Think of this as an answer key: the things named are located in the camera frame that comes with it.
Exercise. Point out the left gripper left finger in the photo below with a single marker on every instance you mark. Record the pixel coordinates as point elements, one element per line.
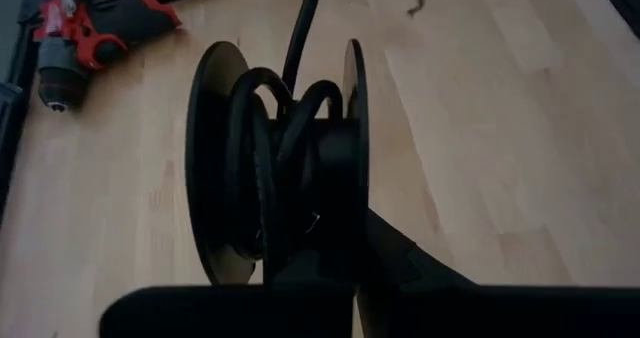
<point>225,313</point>

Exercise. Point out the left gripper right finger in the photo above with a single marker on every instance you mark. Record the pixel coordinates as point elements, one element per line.
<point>500,313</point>

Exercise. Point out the black aluminium rig frame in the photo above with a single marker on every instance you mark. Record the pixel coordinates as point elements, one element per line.
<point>10,128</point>

